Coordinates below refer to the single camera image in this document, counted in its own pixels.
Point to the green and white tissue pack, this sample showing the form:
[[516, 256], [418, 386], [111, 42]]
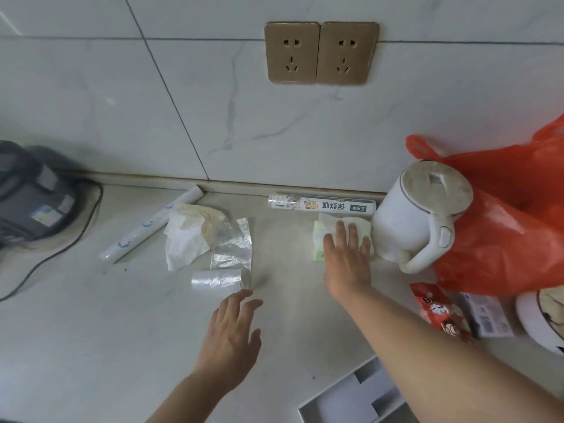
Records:
[[319, 229]]

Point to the person's right hand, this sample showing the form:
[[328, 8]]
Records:
[[348, 268]]

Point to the red snack packet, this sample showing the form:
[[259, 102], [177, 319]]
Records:
[[434, 310]]

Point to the person's left hand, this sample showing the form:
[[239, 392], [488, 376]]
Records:
[[227, 343]]

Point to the cling film roll box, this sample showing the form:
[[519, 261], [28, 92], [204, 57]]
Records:
[[308, 203]]

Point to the gold wall socket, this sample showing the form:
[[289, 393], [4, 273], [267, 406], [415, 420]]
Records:
[[347, 53], [291, 52]]

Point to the red plastic bag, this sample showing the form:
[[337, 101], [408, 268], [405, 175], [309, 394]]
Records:
[[506, 237]]

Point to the white divided tray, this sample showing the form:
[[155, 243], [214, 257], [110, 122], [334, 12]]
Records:
[[335, 400]]

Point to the person's left thumb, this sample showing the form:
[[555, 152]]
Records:
[[255, 343]]

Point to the person's right thumb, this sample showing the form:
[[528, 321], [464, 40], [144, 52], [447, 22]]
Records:
[[329, 248]]

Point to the crumpled stained white paper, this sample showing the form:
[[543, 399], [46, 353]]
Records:
[[185, 242]]

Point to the clear plastic bag roll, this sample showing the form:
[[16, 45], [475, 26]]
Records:
[[216, 279]]

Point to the person's right little finger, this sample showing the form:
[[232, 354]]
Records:
[[367, 248]]

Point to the white roll with blue print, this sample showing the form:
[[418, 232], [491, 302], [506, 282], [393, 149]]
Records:
[[150, 224]]

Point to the grey kitchen appliance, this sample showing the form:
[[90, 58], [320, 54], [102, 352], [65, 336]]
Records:
[[31, 193]]

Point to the small white box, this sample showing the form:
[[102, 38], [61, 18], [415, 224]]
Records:
[[487, 317]]

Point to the person's left forearm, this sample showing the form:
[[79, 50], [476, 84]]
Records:
[[194, 400]]

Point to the white electric kettle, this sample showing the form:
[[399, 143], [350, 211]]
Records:
[[396, 215]]

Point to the person's right forearm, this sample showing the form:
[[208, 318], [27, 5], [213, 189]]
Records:
[[440, 361]]

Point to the white round container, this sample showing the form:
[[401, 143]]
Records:
[[528, 321]]

